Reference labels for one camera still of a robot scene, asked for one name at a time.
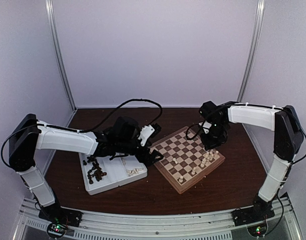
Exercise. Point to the wooden chess board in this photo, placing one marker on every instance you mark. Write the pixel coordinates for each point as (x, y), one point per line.
(189, 154)

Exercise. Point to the front aluminium frame rail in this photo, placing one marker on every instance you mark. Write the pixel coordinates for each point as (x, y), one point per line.
(218, 225)

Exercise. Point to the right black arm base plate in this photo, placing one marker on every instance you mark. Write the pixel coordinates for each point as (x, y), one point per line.
(245, 216)

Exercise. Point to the white plastic compartment tray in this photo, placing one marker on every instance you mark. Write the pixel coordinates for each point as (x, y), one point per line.
(116, 174)

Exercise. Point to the controller board with leds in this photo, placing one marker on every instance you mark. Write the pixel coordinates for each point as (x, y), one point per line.
(257, 230)
(56, 230)

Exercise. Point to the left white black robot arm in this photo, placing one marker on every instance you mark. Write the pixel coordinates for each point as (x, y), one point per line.
(125, 138)

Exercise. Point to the right aluminium frame post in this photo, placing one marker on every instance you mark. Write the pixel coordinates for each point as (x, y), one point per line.
(260, 11)

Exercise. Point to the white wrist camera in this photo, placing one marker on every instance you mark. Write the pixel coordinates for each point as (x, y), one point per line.
(205, 126)
(148, 131)

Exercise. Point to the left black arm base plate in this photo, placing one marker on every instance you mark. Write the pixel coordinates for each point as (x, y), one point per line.
(63, 216)

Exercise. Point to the light chess pawn piece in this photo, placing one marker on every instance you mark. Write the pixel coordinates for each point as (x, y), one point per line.
(216, 155)

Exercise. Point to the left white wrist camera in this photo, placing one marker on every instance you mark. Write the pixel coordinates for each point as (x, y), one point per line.
(148, 131)

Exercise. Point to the pile of light chess pieces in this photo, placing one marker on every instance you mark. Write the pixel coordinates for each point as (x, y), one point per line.
(133, 167)

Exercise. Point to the right controller board with LEDs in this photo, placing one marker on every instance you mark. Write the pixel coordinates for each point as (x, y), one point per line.
(257, 230)

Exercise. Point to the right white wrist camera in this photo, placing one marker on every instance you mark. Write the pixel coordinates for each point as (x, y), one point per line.
(205, 126)

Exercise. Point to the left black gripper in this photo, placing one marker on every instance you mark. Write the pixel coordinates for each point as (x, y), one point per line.
(149, 161)

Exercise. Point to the left aluminium frame post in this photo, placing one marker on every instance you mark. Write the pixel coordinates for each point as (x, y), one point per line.
(58, 54)

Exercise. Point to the left controller board with LEDs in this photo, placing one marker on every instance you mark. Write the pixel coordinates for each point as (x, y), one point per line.
(56, 230)

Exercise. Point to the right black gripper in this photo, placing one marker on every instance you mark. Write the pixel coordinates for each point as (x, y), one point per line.
(210, 144)

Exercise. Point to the light chess queen piece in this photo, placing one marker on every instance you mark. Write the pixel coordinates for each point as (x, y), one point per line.
(193, 172)

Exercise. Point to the aluminium frame post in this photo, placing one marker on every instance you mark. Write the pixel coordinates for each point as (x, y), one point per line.
(58, 54)
(260, 11)

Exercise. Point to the pile of dark chess pieces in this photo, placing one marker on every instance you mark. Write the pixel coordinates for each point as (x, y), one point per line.
(95, 171)

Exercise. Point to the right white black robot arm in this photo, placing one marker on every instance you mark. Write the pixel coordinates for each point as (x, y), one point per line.
(275, 132)

